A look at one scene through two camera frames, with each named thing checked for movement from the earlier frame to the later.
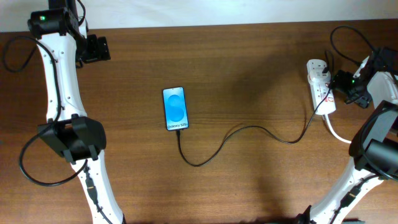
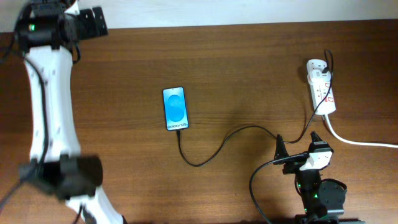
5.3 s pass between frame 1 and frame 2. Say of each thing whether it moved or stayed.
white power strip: stayed
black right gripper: moved
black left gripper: moved
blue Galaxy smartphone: stayed
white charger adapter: stayed
